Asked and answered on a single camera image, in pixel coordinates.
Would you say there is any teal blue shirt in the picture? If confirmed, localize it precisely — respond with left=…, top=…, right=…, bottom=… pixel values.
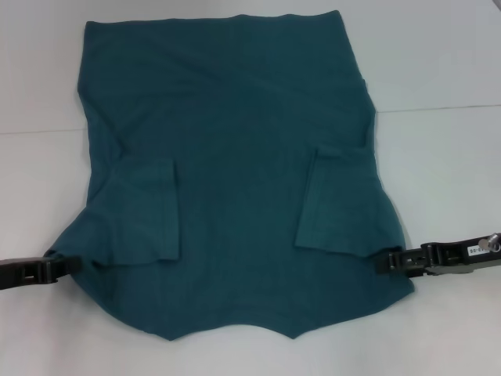
left=46, top=10, right=418, bottom=341

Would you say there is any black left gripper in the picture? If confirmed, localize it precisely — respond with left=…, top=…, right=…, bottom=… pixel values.
left=0, top=255, right=84, bottom=293

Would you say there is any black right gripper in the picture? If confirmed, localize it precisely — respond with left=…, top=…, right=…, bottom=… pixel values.
left=374, top=237, right=501, bottom=277

